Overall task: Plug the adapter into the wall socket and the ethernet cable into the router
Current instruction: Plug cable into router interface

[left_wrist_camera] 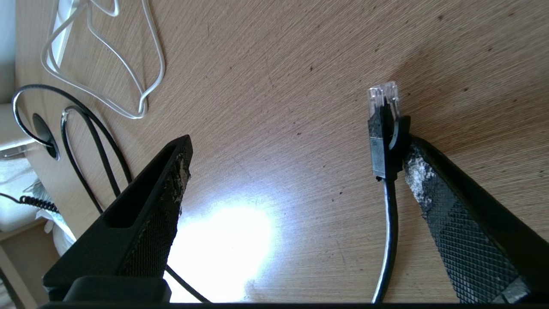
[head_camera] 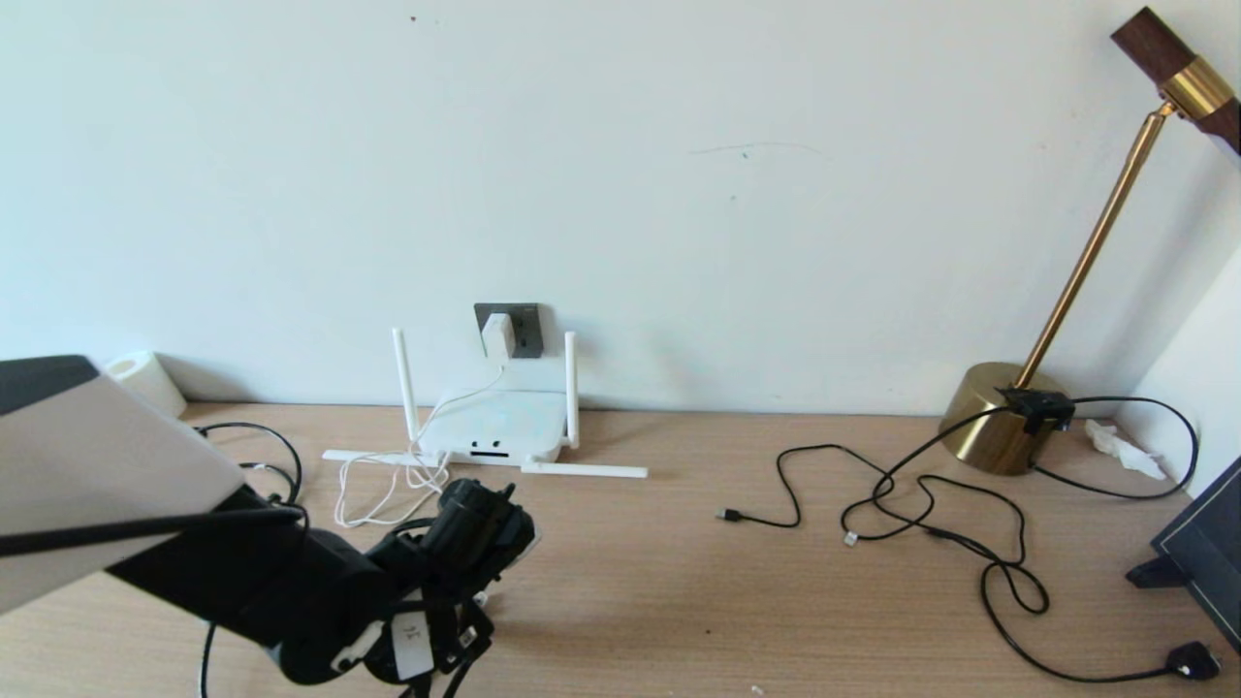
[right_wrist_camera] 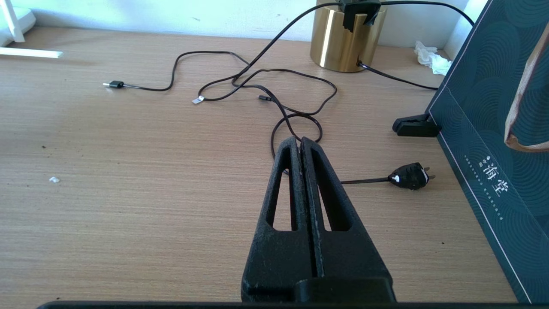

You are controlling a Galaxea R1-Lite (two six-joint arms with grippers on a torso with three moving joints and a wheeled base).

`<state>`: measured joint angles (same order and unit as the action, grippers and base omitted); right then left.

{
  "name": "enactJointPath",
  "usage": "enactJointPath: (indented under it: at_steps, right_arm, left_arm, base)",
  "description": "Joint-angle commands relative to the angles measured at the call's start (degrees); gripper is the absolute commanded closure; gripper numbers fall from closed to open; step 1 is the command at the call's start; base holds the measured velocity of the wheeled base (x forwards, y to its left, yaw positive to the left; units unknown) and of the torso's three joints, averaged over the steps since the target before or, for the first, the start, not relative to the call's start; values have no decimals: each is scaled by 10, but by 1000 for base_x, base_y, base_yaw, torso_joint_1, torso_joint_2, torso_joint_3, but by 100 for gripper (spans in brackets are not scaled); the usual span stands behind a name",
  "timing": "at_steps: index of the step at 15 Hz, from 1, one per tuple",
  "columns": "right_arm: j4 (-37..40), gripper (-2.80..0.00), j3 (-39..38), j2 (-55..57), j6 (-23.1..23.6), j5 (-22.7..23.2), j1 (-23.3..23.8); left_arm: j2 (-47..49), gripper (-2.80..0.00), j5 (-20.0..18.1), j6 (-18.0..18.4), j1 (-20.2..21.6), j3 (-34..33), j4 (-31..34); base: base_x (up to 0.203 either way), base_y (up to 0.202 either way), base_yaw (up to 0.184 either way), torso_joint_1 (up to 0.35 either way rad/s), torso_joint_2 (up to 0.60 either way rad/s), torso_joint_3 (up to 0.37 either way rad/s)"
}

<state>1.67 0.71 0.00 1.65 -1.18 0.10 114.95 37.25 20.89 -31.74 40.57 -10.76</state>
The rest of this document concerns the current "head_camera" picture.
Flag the white router with antennas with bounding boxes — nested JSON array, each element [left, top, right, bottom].
[[323, 330, 649, 479]]

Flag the gold desk lamp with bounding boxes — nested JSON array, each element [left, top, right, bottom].
[[936, 8, 1241, 476]]

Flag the grey wall socket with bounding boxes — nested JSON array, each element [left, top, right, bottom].
[[474, 303, 544, 360]]

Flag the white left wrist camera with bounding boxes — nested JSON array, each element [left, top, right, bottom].
[[391, 609, 437, 682]]

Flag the black clip stand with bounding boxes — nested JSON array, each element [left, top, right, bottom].
[[1125, 557, 1192, 589]]

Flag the black cable with white connector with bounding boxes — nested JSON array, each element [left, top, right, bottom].
[[840, 473, 1027, 568]]

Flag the thin white power cable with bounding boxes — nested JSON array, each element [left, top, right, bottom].
[[334, 359, 507, 529]]

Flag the black lamp power cord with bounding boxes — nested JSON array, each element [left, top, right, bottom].
[[842, 396, 1223, 684]]

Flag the black clip on lamp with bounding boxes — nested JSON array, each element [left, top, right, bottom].
[[995, 388, 1077, 435]]

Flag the black USB cable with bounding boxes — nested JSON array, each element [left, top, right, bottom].
[[716, 444, 895, 529]]

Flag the white toilet paper roll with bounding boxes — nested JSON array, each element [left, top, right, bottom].
[[105, 352, 188, 418]]

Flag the black network cable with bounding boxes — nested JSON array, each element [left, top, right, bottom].
[[197, 422, 303, 698]]

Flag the crumpled white tissue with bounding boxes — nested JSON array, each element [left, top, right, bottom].
[[1084, 419, 1167, 482]]

